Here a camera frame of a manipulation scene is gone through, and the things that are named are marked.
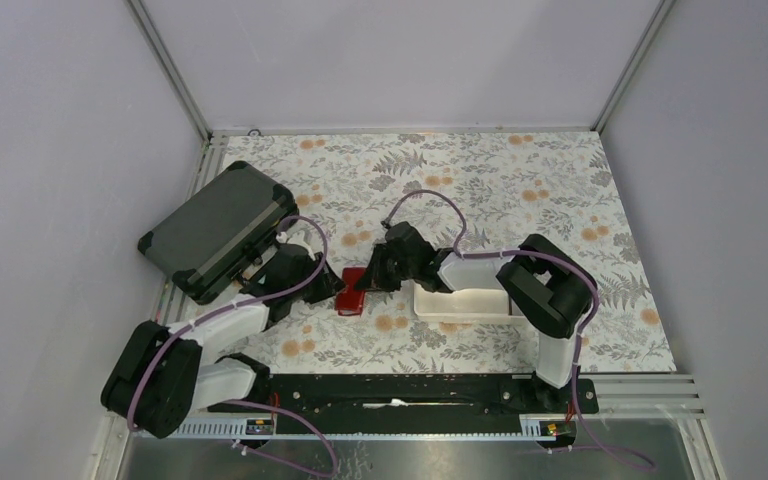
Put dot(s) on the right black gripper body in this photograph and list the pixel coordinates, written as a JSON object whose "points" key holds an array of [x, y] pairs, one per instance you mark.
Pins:
{"points": [[406, 268]]}

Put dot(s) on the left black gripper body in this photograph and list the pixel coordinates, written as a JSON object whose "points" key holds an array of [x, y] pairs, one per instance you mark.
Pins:
{"points": [[308, 290]]}

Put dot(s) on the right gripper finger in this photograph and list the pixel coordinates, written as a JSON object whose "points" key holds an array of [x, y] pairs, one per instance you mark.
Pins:
{"points": [[377, 263], [383, 282]]}

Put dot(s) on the red card holder wallet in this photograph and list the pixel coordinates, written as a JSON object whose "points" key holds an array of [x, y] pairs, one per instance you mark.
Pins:
{"points": [[350, 302]]}

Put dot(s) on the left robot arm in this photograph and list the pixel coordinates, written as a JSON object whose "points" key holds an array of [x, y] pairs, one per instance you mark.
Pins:
{"points": [[165, 373]]}

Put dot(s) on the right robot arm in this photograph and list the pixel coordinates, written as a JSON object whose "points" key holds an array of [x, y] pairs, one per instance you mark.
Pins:
{"points": [[555, 294]]}

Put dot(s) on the white plastic tray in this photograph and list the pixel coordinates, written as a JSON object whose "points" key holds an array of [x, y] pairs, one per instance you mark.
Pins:
{"points": [[485, 306]]}

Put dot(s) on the floral table mat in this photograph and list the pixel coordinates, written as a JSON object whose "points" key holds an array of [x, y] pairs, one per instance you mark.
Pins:
{"points": [[486, 191]]}

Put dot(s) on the black hard case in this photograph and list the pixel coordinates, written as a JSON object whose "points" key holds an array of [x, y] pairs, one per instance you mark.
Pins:
{"points": [[219, 232]]}

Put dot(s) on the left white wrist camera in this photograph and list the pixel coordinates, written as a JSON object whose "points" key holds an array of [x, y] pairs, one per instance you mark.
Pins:
{"points": [[299, 238]]}

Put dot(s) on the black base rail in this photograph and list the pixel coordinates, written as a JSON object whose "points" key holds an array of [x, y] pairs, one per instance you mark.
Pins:
{"points": [[423, 406]]}

